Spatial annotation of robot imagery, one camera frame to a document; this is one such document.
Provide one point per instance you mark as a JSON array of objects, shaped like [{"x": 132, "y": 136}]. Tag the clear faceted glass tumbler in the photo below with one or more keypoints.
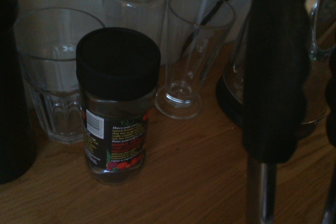
[{"x": 52, "y": 77}]

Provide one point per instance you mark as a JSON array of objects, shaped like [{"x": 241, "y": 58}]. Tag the black shaker bottle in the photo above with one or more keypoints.
[{"x": 10, "y": 103}]

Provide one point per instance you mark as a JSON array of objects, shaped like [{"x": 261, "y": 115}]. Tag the footed tall clear glass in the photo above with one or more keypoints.
[{"x": 194, "y": 51}]

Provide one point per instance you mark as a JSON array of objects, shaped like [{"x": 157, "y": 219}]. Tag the black steel tongs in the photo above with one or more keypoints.
[{"x": 275, "y": 77}]

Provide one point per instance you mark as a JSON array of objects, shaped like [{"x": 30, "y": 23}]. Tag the electric kettle with black base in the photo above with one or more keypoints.
[{"x": 233, "y": 90}]

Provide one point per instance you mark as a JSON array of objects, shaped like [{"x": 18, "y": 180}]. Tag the clear jar with green lid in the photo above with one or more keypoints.
[{"x": 134, "y": 6}]

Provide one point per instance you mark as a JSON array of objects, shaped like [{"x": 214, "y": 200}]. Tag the coffee jar with black lid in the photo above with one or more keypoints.
[{"x": 118, "y": 64}]

